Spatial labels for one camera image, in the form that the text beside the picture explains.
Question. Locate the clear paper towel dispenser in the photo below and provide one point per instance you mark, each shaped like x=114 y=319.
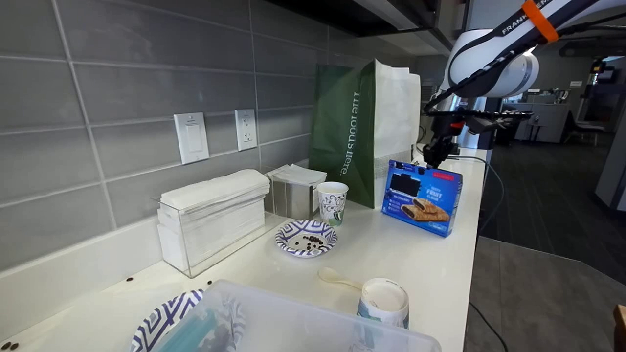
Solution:
x=208 y=217

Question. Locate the green and white paper bag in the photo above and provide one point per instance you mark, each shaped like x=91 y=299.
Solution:
x=353 y=129

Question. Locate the brown wooden furniture corner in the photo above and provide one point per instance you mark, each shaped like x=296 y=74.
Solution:
x=621 y=328

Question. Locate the black office chair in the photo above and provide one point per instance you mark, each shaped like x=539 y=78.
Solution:
x=584 y=127

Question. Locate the white wall outlet plate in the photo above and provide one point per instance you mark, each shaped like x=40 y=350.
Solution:
x=245 y=129

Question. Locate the paper cup with white lid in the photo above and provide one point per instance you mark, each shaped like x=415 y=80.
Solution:
x=384 y=303

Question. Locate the clear plastic bin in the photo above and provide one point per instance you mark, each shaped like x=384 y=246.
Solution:
x=286 y=323

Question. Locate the metal napkin holder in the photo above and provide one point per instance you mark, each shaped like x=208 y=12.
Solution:
x=294 y=188

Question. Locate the dark overhead cabinet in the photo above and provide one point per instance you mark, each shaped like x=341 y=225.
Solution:
x=365 y=16

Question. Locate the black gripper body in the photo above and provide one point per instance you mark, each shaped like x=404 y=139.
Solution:
x=453 y=127

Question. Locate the blue patterned plate with crumbs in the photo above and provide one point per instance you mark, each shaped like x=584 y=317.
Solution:
x=306 y=238

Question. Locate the blue patterned paper plate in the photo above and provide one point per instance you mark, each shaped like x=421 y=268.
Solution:
x=163 y=321

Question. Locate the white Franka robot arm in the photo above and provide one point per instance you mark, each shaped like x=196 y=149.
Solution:
x=502 y=64

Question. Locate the blue snack box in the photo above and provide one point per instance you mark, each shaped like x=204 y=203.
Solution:
x=423 y=199

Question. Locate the paper cup with green print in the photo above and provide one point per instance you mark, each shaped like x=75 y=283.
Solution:
x=331 y=203

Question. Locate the white light switch plate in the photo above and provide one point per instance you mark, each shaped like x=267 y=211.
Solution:
x=192 y=137

